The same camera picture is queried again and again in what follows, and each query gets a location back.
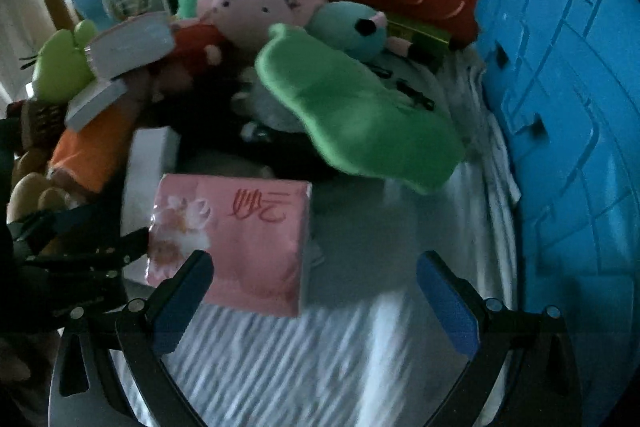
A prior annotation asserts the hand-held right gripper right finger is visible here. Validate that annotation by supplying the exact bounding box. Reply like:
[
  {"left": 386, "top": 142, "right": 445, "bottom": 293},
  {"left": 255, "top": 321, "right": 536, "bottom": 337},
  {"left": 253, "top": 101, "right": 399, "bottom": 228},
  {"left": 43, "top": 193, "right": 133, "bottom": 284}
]
[{"left": 416, "top": 251, "right": 583, "bottom": 427}]

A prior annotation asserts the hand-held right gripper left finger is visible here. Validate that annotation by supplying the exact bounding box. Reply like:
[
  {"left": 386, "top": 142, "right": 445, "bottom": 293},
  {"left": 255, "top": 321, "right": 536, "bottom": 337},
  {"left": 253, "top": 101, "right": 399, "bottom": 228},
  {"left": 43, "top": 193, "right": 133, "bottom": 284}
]
[{"left": 50, "top": 249, "right": 216, "bottom": 427}]

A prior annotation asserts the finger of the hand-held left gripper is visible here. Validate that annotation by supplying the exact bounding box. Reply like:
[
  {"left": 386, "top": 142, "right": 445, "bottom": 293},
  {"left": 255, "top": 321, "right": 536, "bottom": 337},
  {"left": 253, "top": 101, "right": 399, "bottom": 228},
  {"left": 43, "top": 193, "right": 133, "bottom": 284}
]
[
  {"left": 25, "top": 228, "right": 152, "bottom": 280},
  {"left": 6, "top": 209, "right": 85, "bottom": 244}
]

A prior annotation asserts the pink tissue pack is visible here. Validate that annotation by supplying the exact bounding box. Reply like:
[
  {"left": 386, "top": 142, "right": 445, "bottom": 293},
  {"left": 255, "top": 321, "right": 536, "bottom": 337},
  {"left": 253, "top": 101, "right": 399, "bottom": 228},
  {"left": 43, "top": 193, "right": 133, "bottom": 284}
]
[{"left": 145, "top": 174, "right": 313, "bottom": 319}]

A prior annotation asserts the large white medicine box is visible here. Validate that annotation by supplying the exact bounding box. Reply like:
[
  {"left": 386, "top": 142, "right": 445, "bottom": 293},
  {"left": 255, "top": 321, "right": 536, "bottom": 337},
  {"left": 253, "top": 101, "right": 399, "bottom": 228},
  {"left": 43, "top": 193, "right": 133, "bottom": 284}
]
[{"left": 89, "top": 11, "right": 176, "bottom": 78}]

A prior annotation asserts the brown plush toy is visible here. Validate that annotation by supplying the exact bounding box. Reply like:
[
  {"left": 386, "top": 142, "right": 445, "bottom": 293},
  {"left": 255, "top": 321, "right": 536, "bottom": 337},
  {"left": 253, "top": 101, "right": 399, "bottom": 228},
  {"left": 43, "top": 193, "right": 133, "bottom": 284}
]
[{"left": 6, "top": 147, "right": 68, "bottom": 228}]

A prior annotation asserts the orange plush toy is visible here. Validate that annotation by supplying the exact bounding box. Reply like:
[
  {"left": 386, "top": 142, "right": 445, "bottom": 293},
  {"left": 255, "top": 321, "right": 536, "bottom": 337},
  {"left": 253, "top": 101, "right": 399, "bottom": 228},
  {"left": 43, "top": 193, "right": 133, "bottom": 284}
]
[{"left": 49, "top": 99, "right": 138, "bottom": 194}]

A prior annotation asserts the brown checked plush piece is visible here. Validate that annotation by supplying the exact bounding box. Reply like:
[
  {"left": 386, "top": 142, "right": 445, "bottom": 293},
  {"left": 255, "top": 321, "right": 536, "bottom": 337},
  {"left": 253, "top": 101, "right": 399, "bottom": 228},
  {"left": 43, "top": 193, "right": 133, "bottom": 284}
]
[{"left": 7, "top": 99, "right": 68, "bottom": 152}]

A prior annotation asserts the white cardboard box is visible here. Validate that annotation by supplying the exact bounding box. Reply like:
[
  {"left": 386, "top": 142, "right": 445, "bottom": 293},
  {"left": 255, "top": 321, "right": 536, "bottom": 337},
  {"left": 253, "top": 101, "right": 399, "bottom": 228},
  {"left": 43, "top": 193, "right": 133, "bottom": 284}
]
[{"left": 125, "top": 127, "right": 182, "bottom": 188}]

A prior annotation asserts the small white medicine box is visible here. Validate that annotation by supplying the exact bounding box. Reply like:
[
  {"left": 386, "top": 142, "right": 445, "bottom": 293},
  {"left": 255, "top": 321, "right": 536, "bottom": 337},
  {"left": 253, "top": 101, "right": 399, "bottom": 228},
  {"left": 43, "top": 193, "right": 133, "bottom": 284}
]
[{"left": 64, "top": 79, "right": 128, "bottom": 132}]

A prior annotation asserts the lime green frog plush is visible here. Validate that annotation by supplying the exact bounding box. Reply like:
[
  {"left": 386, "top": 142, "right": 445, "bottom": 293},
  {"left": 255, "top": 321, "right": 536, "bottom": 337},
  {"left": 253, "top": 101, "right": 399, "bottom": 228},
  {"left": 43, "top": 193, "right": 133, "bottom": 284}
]
[{"left": 31, "top": 19, "right": 100, "bottom": 100}]

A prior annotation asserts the black cloth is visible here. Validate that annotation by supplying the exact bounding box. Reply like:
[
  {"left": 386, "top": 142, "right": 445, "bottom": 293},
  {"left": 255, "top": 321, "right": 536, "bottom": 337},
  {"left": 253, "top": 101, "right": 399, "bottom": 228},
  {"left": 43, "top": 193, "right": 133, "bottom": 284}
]
[{"left": 150, "top": 72, "right": 331, "bottom": 180}]

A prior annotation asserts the flat green plush toy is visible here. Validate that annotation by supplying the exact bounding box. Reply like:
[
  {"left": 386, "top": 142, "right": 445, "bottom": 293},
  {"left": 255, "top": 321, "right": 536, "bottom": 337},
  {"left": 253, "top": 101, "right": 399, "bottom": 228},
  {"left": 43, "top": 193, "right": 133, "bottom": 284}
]
[{"left": 254, "top": 23, "right": 466, "bottom": 195}]

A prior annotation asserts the blue bag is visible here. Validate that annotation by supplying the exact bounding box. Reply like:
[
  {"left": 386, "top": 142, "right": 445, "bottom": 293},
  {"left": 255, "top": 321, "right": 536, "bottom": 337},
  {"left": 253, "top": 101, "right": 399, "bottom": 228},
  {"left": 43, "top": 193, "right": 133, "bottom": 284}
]
[{"left": 472, "top": 0, "right": 640, "bottom": 278}]

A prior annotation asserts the green and gold box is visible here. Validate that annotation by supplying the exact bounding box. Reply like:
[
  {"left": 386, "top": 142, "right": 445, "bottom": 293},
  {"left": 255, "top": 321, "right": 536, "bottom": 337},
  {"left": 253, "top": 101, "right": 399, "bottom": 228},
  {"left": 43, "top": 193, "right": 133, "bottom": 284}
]
[{"left": 387, "top": 14, "right": 453, "bottom": 70}]

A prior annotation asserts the pink pig plush toy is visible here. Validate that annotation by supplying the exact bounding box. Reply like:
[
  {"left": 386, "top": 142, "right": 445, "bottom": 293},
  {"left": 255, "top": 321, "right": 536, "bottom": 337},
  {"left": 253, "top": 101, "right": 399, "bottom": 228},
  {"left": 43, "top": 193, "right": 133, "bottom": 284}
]
[{"left": 196, "top": 0, "right": 327, "bottom": 38}]

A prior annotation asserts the teal round plush toy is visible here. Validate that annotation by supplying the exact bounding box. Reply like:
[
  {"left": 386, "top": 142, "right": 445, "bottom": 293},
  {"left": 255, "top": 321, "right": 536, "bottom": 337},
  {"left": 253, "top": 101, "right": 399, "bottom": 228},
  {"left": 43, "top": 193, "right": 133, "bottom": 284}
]
[{"left": 305, "top": 2, "right": 412, "bottom": 64}]

